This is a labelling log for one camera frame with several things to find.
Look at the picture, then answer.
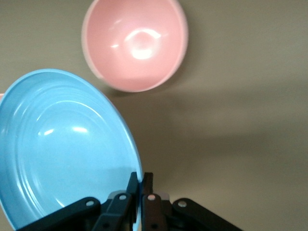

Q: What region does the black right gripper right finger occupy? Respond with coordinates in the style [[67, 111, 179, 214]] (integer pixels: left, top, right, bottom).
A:
[[141, 172, 245, 231]]

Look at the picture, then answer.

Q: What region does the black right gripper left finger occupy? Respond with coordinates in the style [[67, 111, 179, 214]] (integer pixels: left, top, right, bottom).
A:
[[23, 172, 141, 231]]

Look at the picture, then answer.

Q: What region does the blue plate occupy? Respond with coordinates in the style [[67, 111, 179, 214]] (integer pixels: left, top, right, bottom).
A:
[[0, 68, 144, 231]]

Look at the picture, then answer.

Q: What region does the small pink bowl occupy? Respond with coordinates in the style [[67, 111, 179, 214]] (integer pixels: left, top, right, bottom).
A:
[[81, 0, 189, 93]]

